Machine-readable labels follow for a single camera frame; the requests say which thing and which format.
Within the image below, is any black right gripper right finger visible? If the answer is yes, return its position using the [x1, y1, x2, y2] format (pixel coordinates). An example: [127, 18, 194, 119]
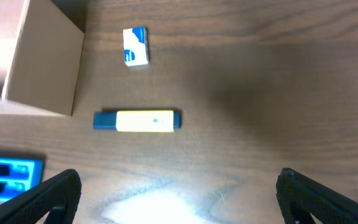
[276, 167, 358, 224]

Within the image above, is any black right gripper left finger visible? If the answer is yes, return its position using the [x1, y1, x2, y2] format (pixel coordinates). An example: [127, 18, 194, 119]
[0, 169, 81, 224]

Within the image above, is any blue whiteboard duster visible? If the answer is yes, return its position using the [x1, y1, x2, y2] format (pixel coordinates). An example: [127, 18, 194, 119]
[0, 157, 44, 202]

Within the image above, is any yellow blue highlighter marker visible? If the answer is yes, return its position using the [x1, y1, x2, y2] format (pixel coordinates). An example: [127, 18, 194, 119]
[93, 110, 182, 133]

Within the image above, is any small blue white box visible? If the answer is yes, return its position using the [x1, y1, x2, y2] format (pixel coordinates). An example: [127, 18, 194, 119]
[122, 26, 149, 67]

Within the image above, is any open cardboard box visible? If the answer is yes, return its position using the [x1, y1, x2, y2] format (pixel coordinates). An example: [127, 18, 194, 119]
[0, 0, 85, 116]

